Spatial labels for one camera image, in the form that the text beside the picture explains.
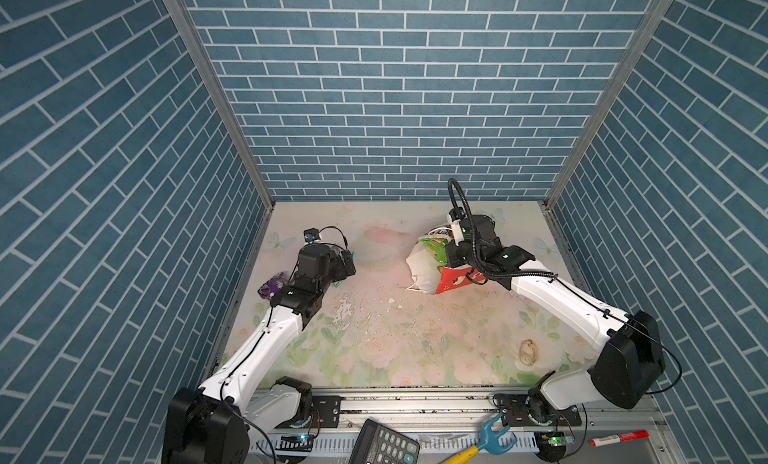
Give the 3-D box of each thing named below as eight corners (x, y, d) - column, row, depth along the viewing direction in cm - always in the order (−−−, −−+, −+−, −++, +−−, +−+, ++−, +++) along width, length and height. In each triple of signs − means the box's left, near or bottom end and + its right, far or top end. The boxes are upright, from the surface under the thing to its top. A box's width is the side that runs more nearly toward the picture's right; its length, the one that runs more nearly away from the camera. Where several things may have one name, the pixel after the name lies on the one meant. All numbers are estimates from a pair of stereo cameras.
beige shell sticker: (521, 365, 84) (524, 362, 82) (515, 342, 88) (518, 339, 86) (539, 365, 84) (542, 362, 82) (532, 342, 88) (535, 339, 86)
